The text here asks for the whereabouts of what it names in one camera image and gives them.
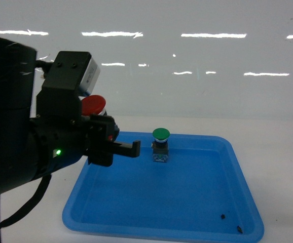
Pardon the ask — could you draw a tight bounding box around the red mushroom push button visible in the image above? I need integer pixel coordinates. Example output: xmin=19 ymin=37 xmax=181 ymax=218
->
xmin=81 ymin=95 xmax=106 ymax=116

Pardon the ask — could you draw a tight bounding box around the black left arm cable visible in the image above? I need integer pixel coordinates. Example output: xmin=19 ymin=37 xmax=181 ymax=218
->
xmin=0 ymin=174 xmax=53 ymax=243

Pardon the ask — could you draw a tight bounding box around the green mushroom push button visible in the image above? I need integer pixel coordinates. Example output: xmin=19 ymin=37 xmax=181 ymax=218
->
xmin=151 ymin=128 xmax=170 ymax=163

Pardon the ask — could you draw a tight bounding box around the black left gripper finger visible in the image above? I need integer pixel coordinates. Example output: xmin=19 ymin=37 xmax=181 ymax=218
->
xmin=112 ymin=140 xmax=140 ymax=158

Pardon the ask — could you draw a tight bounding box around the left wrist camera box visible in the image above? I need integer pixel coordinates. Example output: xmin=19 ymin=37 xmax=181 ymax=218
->
xmin=42 ymin=51 xmax=100 ymax=97

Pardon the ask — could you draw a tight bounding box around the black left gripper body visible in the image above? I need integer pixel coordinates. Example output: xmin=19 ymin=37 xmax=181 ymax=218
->
xmin=31 ymin=88 xmax=117 ymax=167

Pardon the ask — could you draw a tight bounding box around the blue plastic tray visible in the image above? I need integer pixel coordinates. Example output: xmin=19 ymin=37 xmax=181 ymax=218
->
xmin=62 ymin=132 xmax=265 ymax=242

